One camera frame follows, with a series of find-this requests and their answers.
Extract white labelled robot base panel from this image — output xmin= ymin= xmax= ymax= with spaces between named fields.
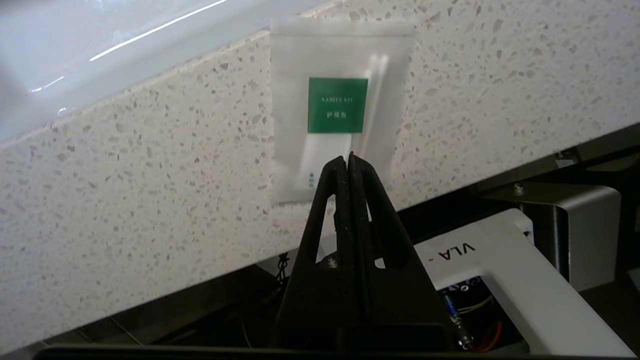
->
xmin=315 ymin=207 xmax=636 ymax=357

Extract red and yellow wires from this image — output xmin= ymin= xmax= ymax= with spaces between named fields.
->
xmin=440 ymin=287 xmax=503 ymax=353

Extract white comb packet green label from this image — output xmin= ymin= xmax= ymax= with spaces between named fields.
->
xmin=270 ymin=19 xmax=416 ymax=205

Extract silver metal bracket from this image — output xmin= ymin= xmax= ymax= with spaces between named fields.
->
xmin=482 ymin=182 xmax=622 ymax=292

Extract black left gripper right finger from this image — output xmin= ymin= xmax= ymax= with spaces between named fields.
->
xmin=348 ymin=152 xmax=456 ymax=352

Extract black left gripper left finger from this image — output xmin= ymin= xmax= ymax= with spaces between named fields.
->
xmin=274 ymin=156 xmax=361 ymax=350

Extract white ceramic sink basin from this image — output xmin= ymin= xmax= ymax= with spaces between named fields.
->
xmin=0 ymin=0 xmax=331 ymax=143

